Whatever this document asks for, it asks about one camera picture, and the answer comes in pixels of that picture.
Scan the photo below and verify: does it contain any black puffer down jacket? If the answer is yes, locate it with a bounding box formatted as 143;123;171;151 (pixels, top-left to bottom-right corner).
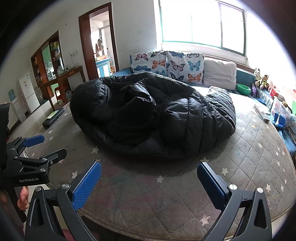
70;72;236;159

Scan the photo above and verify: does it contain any person's left hand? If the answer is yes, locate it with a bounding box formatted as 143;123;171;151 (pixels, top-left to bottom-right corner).
17;186;29;211

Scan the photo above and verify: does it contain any water dispenser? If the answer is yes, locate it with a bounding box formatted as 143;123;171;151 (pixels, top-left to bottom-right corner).
9;89;26;123

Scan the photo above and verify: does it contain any white refrigerator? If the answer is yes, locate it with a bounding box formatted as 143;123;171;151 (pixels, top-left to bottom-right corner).
18;73;40;114

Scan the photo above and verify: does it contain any dark wooden desk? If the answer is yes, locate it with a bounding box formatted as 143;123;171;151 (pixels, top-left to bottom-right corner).
39;66;86;111

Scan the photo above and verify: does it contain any wooden display cabinet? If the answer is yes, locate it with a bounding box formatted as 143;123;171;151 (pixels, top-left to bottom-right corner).
30;30;65;105

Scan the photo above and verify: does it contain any grey quilted star mattress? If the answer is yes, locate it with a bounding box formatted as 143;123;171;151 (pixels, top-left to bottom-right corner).
23;85;296;240

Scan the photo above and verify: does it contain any white flat ruler strip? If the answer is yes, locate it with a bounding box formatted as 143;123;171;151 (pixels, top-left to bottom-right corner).
254;104;270;123

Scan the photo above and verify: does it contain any clear plastic storage box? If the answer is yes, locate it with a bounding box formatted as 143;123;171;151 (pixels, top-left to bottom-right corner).
271;97;295;128

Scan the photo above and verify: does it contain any blue white cabinet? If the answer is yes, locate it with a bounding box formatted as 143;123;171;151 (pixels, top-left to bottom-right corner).
95;58;111;78

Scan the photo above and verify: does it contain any red toy box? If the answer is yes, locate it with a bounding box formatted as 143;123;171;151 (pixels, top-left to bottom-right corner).
269;88;278;98

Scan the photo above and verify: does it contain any purple plush toy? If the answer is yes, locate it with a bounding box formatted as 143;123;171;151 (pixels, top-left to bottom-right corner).
251;83;257;98

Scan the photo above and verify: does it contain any green plastic basin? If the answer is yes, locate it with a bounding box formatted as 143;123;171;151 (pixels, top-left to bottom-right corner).
236;84;251;95

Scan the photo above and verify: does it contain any plush bear yellow vest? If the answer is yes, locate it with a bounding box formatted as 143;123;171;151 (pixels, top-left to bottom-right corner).
255;75;269;90

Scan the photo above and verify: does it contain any left butterfly print pillow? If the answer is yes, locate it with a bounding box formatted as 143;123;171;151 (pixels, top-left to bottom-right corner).
129;51;167;76

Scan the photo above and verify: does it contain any butterfly print pillow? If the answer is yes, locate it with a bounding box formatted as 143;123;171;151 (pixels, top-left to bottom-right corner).
166;51;204;85
129;51;167;76

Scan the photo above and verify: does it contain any husky plush toy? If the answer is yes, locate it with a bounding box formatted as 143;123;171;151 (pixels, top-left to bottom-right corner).
254;68;262;81

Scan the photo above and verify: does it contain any white plain pillow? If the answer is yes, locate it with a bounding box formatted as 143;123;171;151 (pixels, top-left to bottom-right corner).
203;58;236;90

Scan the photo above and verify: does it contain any right butterfly print pillow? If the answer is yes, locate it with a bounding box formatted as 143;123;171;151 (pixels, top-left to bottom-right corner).
166;51;204;85

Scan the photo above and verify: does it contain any brown wooden door frame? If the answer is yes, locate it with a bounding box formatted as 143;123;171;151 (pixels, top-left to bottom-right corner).
78;2;119;80

